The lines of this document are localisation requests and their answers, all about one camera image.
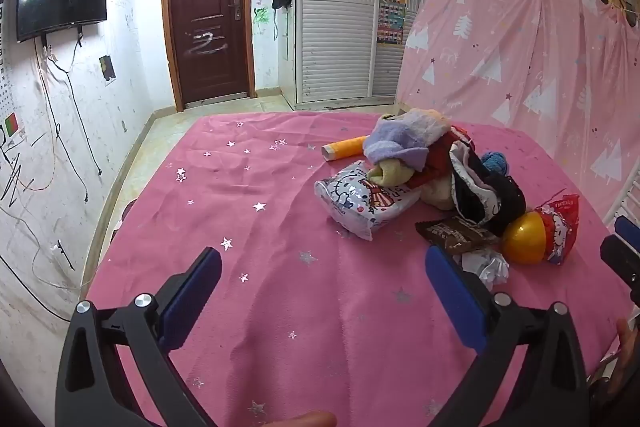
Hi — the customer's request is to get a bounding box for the purple fleece cloth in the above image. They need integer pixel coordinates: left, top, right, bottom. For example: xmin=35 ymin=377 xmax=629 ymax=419
xmin=362 ymin=108 xmax=451 ymax=170

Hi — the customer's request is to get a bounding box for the white louvered wardrobe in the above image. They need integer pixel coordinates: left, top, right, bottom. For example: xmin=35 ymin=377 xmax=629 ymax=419
xmin=292 ymin=0 xmax=436 ymax=110

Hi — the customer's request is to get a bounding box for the red cartoon cat packet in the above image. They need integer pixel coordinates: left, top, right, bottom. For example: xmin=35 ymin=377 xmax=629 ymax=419
xmin=535 ymin=193 xmax=581 ymax=267

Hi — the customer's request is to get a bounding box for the person's right hand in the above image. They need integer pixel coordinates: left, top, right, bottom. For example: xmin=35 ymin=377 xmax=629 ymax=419
xmin=614 ymin=318 xmax=640 ymax=365

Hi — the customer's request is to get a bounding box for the pink star print tablecloth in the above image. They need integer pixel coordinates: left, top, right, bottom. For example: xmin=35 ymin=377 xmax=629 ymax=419
xmin=82 ymin=109 xmax=636 ymax=427

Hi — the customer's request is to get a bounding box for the person's left hand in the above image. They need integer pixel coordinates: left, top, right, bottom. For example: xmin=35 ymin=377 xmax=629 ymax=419
xmin=269 ymin=411 xmax=338 ymax=427

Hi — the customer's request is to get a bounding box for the white metal chair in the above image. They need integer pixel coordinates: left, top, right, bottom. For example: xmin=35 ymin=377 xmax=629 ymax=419
xmin=602 ymin=184 xmax=640 ymax=228

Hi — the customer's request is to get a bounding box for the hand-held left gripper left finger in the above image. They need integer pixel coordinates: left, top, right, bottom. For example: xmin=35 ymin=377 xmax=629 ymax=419
xmin=55 ymin=247 xmax=223 ymax=427

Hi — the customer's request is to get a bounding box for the brown snack wrapper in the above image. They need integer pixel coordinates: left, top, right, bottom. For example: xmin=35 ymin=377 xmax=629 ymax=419
xmin=415 ymin=217 xmax=501 ymax=255

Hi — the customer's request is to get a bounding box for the dark brown door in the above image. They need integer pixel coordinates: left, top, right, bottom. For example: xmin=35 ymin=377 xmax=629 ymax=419
xmin=161 ymin=0 xmax=256 ymax=112

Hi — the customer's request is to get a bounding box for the white paper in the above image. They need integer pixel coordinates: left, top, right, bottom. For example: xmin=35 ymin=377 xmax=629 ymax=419
xmin=460 ymin=247 xmax=510 ymax=285

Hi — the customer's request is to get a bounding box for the red cloth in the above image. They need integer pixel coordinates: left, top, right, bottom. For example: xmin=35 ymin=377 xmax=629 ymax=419
xmin=410 ymin=129 xmax=473 ymax=188

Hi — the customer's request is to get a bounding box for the pink tree print curtain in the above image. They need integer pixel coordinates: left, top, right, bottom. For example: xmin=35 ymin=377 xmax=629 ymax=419
xmin=395 ymin=0 xmax=640 ymax=212

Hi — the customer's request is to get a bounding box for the blue yarn ball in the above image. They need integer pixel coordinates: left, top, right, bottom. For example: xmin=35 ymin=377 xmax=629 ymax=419
xmin=481 ymin=150 xmax=511 ymax=178

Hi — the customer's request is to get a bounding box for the yellow plastic capsule shell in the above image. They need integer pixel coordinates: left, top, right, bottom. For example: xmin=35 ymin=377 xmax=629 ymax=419
xmin=502 ymin=211 xmax=551 ymax=265

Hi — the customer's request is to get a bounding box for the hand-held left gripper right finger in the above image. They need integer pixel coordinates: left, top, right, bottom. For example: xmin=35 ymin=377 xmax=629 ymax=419
xmin=425 ymin=246 xmax=591 ymax=427

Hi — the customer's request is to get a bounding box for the cartoon cat tissue packet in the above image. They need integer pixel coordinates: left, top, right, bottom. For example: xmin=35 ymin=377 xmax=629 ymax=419
xmin=314 ymin=160 xmax=423 ymax=242

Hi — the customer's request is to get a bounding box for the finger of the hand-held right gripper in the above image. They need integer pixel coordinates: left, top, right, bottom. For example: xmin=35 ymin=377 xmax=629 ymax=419
xmin=614 ymin=215 xmax=640 ymax=250
xmin=600 ymin=234 xmax=640 ymax=306

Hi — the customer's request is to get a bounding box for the colourful grid poster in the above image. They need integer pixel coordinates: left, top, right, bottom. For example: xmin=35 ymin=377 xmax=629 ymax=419
xmin=377 ymin=0 xmax=407 ymax=46

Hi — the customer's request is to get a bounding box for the orange paper tube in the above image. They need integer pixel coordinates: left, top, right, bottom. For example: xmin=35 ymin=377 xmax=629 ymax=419
xmin=321 ymin=135 xmax=371 ymax=162

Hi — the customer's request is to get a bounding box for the yellow cloth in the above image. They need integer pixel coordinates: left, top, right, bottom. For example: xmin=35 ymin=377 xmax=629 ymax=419
xmin=372 ymin=157 xmax=416 ymax=188

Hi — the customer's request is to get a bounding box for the black wall cable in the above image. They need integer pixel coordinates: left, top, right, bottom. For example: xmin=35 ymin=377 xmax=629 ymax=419
xmin=47 ymin=37 xmax=103 ymax=202

